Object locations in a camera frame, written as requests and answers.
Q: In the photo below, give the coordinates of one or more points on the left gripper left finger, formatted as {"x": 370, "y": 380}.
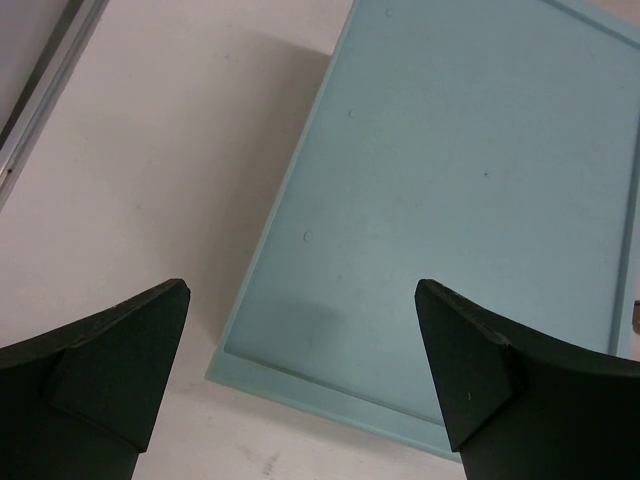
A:
{"x": 81, "y": 401}

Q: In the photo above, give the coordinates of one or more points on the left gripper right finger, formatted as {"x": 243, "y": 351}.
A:
{"x": 520, "y": 404}

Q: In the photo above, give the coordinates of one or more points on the teal drawer box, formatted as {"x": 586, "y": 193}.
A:
{"x": 489, "y": 145}

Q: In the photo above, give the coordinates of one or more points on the aluminium rail left edge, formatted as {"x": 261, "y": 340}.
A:
{"x": 41, "y": 42}

